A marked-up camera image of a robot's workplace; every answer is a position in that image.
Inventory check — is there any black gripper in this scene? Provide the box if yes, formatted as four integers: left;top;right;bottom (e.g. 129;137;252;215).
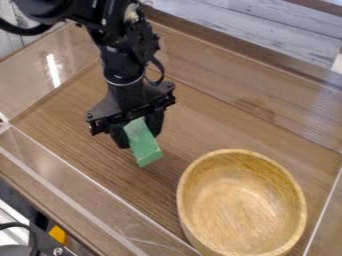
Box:
86;47;176;149

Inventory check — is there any green rectangular block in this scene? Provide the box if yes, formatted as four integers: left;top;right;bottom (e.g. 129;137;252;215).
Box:
125;118;164;167

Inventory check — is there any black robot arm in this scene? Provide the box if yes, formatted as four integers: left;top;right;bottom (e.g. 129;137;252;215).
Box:
14;0;176;149

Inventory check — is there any brown wooden bowl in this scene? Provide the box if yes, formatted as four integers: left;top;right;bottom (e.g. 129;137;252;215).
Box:
177;149;308;256

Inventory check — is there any yellow tag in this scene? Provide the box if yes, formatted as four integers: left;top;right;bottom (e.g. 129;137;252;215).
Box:
49;225;67;245

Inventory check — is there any clear acrylic tray wall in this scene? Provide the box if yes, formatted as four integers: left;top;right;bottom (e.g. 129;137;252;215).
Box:
0;113;140;256

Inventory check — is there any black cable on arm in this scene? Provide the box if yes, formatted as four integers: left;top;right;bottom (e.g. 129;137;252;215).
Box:
0;16;59;37

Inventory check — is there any black cable bottom left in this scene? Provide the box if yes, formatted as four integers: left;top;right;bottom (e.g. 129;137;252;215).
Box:
0;222;42;256

